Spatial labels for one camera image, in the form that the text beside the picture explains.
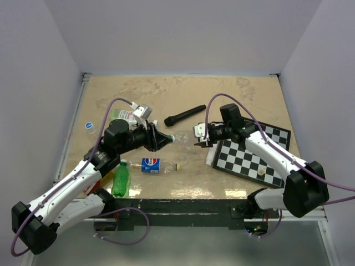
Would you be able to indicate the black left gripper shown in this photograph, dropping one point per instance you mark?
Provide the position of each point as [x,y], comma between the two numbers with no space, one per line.
[155,139]

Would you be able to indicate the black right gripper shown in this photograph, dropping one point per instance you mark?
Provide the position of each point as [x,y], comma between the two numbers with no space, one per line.
[208,144]

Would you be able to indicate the clear plastic bottle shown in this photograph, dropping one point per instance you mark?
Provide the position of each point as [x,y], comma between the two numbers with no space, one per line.
[185,139]

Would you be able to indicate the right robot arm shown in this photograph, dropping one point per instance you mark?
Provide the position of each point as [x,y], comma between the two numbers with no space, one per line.
[305,188]

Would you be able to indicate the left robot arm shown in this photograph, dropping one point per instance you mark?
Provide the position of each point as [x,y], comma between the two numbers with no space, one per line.
[38,223]

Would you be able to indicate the Pepsi bottle blue label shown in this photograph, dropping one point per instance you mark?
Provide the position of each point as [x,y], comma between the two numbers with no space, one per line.
[154,165]

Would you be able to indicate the clear bottle green label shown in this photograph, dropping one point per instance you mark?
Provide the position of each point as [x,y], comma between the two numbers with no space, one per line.
[126,115]

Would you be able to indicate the green plastic bottle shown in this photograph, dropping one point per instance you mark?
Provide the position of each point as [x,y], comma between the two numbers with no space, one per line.
[121,181]

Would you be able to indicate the clear bottle blue cap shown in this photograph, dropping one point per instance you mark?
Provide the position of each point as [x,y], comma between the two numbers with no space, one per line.
[90,128]

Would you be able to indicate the white microphone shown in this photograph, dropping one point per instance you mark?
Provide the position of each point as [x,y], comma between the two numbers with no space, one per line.
[210,156]

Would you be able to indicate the black microphone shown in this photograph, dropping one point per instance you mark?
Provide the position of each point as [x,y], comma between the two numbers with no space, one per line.
[172,120]

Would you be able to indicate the black white chessboard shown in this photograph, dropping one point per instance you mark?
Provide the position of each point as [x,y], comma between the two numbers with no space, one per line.
[233,159]

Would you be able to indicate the cream chess piece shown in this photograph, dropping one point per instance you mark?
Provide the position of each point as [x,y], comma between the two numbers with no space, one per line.
[262,171]

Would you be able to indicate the red gold snack packet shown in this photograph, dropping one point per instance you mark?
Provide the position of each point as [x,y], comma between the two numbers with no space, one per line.
[99,184]

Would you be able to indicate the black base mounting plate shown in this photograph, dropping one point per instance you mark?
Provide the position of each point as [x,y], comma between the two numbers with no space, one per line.
[228,213]

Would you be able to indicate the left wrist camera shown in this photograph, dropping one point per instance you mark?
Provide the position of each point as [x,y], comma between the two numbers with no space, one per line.
[142,113]

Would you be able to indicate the aluminium table frame rail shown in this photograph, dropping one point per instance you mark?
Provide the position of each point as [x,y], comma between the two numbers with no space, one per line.
[59,172]

